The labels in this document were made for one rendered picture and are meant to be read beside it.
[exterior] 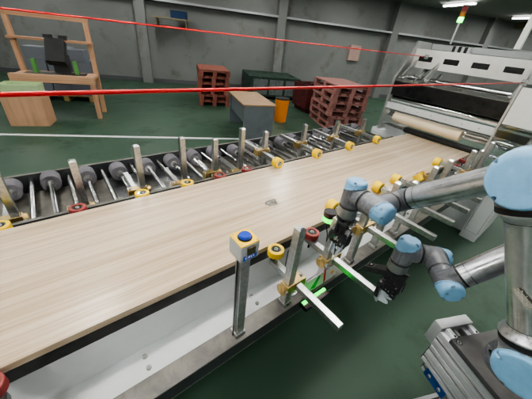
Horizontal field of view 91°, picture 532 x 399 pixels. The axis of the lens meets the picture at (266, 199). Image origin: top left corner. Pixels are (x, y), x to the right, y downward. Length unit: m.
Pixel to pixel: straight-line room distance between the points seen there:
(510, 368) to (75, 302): 1.25
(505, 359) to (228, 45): 10.52
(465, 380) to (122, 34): 10.87
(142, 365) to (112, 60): 10.35
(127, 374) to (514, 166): 1.33
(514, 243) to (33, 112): 6.23
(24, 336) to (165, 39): 10.08
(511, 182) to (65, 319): 1.26
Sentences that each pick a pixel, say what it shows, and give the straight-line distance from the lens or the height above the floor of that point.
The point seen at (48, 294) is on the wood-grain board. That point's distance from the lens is 1.26.
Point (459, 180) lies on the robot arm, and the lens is 0.90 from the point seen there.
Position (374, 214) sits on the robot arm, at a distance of 0.90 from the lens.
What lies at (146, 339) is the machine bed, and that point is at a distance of 1.30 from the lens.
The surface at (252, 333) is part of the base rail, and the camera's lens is 1.23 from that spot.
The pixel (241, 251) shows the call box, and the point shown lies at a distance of 0.80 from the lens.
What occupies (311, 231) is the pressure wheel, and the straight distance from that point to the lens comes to 1.41.
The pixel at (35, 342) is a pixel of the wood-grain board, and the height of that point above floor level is 0.90.
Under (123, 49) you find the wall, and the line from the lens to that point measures 10.92.
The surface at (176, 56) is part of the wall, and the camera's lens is 10.71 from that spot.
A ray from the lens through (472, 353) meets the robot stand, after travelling 1.06.
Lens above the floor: 1.76
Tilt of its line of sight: 32 degrees down
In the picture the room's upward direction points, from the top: 7 degrees clockwise
